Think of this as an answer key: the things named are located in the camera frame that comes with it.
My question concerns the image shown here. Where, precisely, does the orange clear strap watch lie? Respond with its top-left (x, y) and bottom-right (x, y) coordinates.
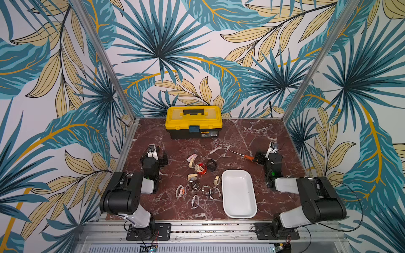
top-left (176, 185), bottom-right (185, 199)

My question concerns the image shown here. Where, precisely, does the brown strap teal watch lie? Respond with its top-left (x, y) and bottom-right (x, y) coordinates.
top-left (187, 180), bottom-right (201, 193)

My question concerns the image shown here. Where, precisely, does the red transparent watch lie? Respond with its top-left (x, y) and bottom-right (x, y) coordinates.
top-left (194, 163), bottom-right (207, 175)

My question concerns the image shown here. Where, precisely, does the clear strap purple watch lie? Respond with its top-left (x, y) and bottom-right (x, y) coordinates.
top-left (191, 195), bottom-right (200, 209)

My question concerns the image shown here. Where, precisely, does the small beige watch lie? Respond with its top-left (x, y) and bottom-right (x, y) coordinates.
top-left (213, 176), bottom-right (220, 187)

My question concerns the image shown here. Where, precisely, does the dark strap rose gold watch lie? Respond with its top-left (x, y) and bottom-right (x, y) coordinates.
top-left (201, 185), bottom-right (211, 196)

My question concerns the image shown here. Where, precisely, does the black band watch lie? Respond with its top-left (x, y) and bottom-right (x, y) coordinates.
top-left (206, 159), bottom-right (217, 172)

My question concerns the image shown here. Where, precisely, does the white strap watch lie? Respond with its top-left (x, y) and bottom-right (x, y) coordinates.
top-left (209, 187), bottom-right (221, 200)

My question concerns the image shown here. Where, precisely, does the pink beige strap watch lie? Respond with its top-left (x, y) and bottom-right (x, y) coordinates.
top-left (187, 154), bottom-right (198, 169)

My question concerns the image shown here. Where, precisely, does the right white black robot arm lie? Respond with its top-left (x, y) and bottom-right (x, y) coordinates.
top-left (253, 151), bottom-right (347, 233)

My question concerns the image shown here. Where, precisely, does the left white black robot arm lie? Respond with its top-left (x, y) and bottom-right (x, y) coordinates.
top-left (99, 144), bottom-right (168, 231)

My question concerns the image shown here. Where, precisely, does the white plastic storage tray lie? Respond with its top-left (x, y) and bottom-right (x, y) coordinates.
top-left (221, 170), bottom-right (257, 219)

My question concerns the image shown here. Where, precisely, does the yellow black toolbox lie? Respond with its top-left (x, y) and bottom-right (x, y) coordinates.
top-left (165, 105), bottom-right (223, 139)

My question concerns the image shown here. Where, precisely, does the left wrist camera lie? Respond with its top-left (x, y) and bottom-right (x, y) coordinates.
top-left (147, 144), bottom-right (159, 160)

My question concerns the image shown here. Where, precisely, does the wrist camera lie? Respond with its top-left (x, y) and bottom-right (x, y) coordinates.
top-left (147, 144), bottom-right (159, 160)
top-left (266, 141), bottom-right (278, 158)

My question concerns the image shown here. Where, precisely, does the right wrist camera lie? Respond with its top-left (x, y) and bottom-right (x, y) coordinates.
top-left (266, 141), bottom-right (278, 158)

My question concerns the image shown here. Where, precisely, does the orange handled screwdriver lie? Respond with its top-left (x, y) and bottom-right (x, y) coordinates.
top-left (231, 150), bottom-right (255, 161)

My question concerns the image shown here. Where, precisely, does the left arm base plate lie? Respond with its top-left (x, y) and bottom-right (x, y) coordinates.
top-left (126, 223), bottom-right (172, 241)

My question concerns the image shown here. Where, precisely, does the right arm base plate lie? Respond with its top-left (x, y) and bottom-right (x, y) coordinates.
top-left (253, 222), bottom-right (300, 240)

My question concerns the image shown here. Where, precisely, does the right aluminium corner post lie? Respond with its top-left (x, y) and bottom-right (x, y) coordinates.
top-left (282, 0), bottom-right (360, 123)

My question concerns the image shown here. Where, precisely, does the aluminium corner post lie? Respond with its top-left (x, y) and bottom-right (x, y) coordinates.
top-left (71, 0), bottom-right (136, 122)
top-left (282, 0), bottom-right (360, 123)

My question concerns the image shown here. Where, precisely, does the left aluminium corner post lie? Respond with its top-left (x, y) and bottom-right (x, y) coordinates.
top-left (71, 0), bottom-right (136, 122)

